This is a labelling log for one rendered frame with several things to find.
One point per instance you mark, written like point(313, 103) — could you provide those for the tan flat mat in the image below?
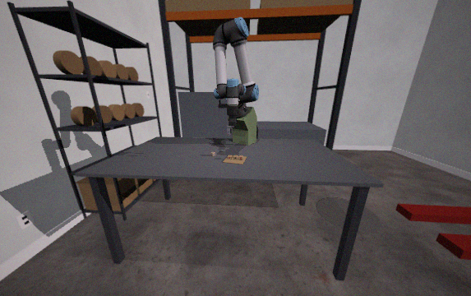
point(232, 161)

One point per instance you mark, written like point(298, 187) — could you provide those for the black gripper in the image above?
point(232, 112)

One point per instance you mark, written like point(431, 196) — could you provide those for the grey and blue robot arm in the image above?
point(234, 32)

